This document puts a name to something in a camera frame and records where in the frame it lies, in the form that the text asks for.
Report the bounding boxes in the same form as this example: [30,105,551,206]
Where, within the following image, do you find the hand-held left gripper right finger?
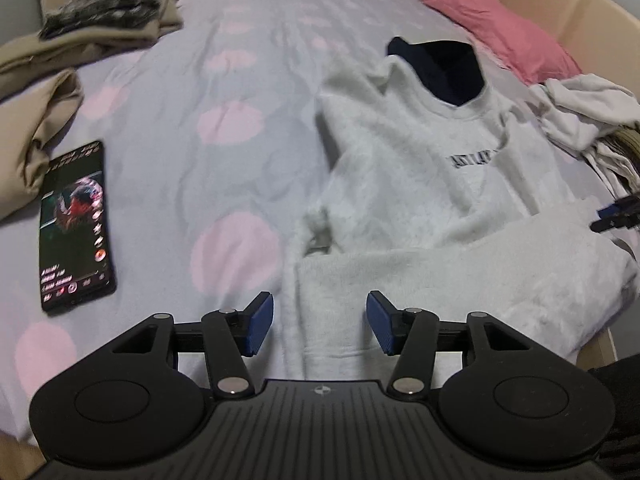
[366,291,538,401]

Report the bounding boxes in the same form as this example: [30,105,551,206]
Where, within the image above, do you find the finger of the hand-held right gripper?
[589,194,640,234]

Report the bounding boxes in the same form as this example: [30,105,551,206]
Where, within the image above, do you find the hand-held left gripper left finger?
[107,291,274,401]

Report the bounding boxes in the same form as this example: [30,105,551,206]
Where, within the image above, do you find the grey printed sweatshirt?
[282,35,638,381]

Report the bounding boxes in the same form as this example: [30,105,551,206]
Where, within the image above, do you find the pile of white clothes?
[530,73,640,196]

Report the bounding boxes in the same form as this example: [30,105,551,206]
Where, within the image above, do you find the brown striped garment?
[592,127,640,186]

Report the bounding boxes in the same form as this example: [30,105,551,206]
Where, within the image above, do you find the black smartphone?
[39,139,118,315]

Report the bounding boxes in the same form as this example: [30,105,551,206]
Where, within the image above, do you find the beige padded headboard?
[452,0,640,128]

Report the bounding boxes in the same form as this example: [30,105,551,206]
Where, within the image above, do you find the pink pillow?
[421,0,585,86]

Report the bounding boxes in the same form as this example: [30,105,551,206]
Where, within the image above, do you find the beige cloth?
[0,69,85,222]

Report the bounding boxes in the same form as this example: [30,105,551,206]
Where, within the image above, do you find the beige pants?
[0,0,185,102]

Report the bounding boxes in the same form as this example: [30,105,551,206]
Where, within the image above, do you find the grey speckled garment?
[39,0,163,40]

